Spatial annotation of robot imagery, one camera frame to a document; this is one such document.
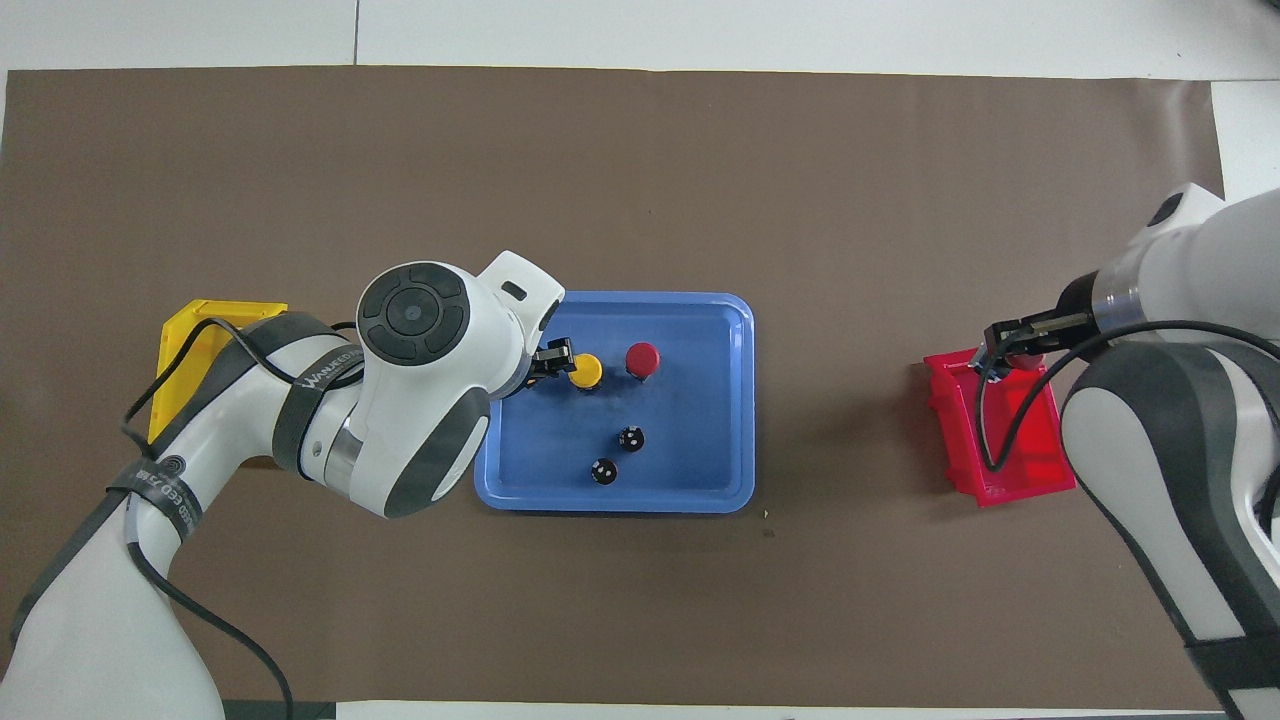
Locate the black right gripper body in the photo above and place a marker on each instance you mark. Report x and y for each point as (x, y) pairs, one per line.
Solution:
(1075, 328)

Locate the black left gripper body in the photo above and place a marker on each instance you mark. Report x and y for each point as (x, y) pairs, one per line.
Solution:
(534, 375)

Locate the red push button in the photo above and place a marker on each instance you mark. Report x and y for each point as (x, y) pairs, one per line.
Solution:
(642, 359)
(1022, 357)

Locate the yellow push button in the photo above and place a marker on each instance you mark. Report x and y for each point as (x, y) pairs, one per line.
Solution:
(585, 371)

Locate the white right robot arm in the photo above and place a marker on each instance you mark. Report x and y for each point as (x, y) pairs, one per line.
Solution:
(1150, 450)

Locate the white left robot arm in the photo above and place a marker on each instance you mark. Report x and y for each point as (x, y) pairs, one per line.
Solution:
(420, 400)

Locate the red plastic bin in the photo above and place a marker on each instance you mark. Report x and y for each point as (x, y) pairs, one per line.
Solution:
(960, 450)

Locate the black cylinder button base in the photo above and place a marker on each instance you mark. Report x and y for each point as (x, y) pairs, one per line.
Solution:
(603, 471)
(631, 437)

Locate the blue plastic tray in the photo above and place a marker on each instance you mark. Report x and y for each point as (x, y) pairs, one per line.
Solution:
(690, 450)

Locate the brown table mat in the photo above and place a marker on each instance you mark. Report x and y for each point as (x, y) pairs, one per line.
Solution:
(640, 180)

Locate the yellow plastic bin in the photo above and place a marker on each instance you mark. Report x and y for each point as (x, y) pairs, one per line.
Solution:
(185, 330)

